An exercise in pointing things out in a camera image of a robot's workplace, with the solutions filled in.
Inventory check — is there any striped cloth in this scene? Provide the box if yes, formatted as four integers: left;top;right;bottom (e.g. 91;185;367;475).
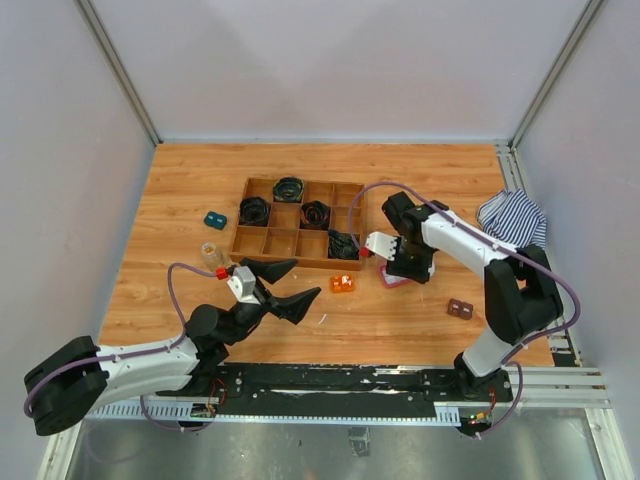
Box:
476;189;547;249

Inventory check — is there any pink pill organizer box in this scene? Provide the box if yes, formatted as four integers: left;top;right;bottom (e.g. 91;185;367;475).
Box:
378;265;412;288

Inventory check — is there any black green coiled cable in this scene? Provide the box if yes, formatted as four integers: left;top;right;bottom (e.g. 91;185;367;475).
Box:
272;175;306;203

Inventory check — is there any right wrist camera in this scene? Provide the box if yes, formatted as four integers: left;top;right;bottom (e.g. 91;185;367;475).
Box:
360;231;401;262

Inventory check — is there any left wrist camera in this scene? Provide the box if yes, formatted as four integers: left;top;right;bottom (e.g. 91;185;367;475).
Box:
227;266;260;305

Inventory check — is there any orange pill box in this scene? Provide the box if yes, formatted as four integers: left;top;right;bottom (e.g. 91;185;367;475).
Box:
329;274;355;293

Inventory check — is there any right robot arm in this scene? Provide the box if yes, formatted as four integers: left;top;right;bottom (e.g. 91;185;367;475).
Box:
376;192;563;400

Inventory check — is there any black coiled cable right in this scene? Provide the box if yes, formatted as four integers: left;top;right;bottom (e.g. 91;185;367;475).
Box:
327;229;361;260

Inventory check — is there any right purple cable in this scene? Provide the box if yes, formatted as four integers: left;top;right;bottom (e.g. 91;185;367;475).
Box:
348;181;582;441

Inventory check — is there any brown pill box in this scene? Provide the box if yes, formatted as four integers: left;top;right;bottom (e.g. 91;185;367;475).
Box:
446;298;474;320

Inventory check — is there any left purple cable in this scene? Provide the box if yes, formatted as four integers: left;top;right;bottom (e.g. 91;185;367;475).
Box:
23;262;230;433

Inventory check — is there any teal bottle cap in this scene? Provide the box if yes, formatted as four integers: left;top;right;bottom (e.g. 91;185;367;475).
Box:
203;211;228;230

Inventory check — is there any black coiled cable left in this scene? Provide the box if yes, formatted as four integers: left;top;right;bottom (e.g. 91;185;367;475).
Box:
237;195;272;225

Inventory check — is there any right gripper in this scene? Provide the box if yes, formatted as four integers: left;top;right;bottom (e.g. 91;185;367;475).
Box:
386;236;434;282

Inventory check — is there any wooden compartment tray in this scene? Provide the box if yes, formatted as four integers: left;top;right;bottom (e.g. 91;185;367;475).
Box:
229;177;367;271

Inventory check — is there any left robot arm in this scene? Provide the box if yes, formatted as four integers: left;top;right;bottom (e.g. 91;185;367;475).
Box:
23;258;321;437

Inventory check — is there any purple cable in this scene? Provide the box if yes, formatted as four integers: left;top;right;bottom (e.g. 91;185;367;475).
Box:
348;181;582;441
23;262;230;433

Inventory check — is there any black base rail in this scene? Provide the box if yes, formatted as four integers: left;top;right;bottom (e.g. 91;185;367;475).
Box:
157;363;513;422

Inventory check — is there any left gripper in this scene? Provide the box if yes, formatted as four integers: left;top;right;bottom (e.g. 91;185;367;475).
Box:
223;258;321;346

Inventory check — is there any black red coiled cable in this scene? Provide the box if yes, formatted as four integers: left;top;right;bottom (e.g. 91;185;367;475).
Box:
299;199;332;231

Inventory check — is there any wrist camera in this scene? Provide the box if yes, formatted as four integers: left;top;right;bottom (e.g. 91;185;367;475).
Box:
360;231;401;262
227;266;260;305

